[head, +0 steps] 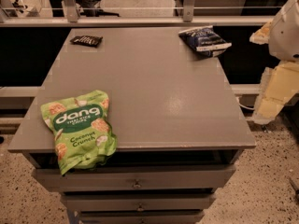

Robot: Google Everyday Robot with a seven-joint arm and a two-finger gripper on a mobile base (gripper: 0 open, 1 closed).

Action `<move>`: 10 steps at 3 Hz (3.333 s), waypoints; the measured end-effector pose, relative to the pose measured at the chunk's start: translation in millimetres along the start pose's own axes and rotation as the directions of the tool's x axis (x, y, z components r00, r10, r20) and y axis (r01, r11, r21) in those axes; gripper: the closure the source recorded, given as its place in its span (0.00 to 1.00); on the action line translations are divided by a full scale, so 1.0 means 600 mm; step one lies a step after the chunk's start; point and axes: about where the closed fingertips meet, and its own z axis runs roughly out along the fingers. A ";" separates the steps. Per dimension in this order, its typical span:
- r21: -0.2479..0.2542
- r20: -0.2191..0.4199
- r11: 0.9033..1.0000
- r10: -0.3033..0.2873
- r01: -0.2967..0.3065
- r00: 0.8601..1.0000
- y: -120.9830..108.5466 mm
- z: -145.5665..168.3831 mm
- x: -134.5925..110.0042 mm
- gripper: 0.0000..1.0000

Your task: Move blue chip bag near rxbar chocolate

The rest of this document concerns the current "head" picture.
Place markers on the middle drawer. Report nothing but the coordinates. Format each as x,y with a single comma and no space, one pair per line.
138,202

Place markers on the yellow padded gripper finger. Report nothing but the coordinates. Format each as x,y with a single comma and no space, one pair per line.
278,85
261,36

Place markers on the drawer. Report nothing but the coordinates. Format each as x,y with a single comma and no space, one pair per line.
138,202
147,217
136,178

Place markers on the grey metal railing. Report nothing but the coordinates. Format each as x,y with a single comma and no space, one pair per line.
137,13

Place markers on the blue chip bag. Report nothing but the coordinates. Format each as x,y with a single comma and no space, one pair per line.
205,41

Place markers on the grey drawer cabinet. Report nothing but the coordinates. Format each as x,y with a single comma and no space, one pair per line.
168,105

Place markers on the top drawer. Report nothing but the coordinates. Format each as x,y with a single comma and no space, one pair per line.
136,178

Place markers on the rxbar chocolate bar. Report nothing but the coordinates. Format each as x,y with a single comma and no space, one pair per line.
86,40

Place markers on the bottom drawer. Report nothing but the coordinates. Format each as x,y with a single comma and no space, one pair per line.
147,217

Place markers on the green dang chips bag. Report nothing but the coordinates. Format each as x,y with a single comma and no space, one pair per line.
83,138

